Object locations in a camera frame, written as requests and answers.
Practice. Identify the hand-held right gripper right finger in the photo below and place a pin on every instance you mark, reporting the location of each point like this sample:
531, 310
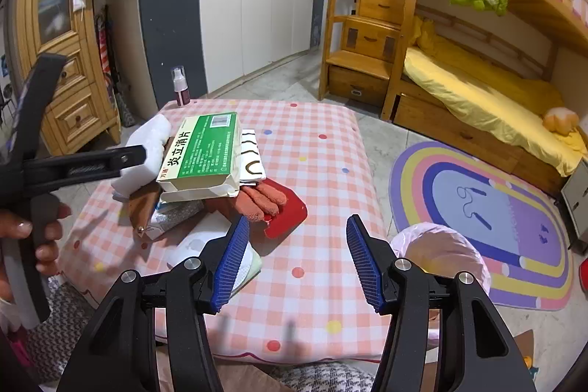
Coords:
364, 265

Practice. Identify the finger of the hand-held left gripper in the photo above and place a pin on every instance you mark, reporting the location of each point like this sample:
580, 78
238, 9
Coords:
39, 107
87, 167

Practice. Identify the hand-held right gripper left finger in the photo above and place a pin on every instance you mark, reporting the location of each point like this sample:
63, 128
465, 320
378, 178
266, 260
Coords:
232, 265

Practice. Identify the white foam block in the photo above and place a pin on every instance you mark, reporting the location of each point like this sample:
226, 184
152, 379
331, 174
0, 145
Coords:
148, 132

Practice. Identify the pink trash bag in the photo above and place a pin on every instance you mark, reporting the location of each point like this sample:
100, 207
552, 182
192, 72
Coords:
436, 249

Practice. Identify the green medicine box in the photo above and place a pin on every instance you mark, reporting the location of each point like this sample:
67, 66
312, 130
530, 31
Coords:
202, 148

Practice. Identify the person's left hand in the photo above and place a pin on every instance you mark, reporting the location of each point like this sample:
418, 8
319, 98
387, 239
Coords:
48, 252

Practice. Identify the wooden glass-door cabinet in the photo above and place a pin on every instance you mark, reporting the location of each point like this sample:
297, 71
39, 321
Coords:
69, 52

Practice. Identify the brown leather wallet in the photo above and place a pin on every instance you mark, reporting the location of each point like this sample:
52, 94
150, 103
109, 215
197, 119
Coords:
140, 208

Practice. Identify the orange knit gloves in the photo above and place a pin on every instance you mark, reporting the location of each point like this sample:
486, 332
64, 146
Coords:
257, 199

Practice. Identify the silvery plastic packet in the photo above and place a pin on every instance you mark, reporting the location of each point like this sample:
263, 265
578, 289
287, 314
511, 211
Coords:
177, 213

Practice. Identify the red plastic card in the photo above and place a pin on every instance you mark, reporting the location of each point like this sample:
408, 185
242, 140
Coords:
290, 213

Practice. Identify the colourful folded umbrella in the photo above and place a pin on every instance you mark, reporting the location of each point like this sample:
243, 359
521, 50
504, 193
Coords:
106, 52

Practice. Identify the pink checkered tablecloth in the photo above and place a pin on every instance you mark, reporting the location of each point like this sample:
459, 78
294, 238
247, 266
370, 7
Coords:
312, 171

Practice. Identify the striped white paper bag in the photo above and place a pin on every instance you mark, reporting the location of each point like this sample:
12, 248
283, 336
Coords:
251, 158

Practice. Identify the white hanging tag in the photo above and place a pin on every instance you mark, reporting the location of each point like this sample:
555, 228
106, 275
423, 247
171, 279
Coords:
79, 1

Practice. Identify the purple spray bottle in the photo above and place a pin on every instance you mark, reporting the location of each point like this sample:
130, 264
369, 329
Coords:
181, 86

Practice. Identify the rainbow oval rug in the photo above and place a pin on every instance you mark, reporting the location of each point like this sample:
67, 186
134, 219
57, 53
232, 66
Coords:
505, 217

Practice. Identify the cardboard box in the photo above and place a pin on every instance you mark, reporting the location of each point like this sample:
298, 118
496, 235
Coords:
526, 355

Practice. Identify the yellow bedsheet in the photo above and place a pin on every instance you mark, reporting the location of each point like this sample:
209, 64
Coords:
477, 93

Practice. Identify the grey storage box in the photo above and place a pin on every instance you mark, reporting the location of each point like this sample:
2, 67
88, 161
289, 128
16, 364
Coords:
576, 208

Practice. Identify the white and grey wardrobe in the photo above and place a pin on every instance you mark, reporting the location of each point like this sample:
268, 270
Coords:
239, 6

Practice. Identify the wooden stair drawers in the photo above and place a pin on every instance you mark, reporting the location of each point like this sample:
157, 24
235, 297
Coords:
367, 38

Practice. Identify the orange plush toy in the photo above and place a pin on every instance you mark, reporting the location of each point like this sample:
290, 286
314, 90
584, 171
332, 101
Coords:
560, 118

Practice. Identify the wooden bunk bed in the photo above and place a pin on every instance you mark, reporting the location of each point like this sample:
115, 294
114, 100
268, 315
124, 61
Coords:
528, 1

